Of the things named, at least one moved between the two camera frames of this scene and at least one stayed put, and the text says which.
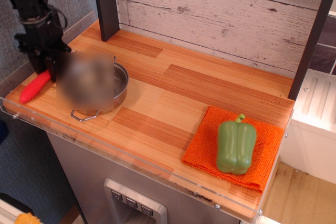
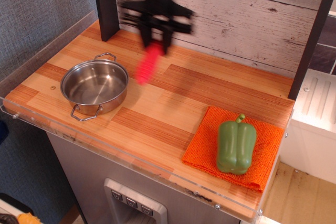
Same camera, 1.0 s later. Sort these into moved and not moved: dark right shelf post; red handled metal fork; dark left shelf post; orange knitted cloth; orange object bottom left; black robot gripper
Moved: red handled metal fork; black robot gripper
Not moved: orange object bottom left; orange knitted cloth; dark right shelf post; dark left shelf post
